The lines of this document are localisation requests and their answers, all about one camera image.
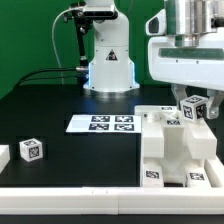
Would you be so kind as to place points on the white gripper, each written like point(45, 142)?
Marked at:
point(201, 66)

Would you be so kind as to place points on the white tagged cube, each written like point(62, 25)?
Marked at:
point(193, 108)
point(31, 149)

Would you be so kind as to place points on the white chair side plank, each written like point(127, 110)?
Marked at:
point(201, 144)
point(152, 132)

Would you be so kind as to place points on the white chair seat part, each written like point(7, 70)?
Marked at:
point(174, 151)

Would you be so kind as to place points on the white chair side plank front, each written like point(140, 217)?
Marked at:
point(152, 132)

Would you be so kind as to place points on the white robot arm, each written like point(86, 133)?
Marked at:
point(111, 69)

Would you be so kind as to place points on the white paper tag sheet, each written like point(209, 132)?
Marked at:
point(104, 124)

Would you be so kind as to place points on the white front fence bar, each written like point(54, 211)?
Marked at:
point(111, 201)

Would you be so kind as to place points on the white left fence bar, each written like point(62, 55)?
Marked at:
point(4, 156)

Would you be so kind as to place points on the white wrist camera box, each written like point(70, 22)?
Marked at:
point(157, 24)

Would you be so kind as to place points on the black camera stand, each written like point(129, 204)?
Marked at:
point(83, 15)

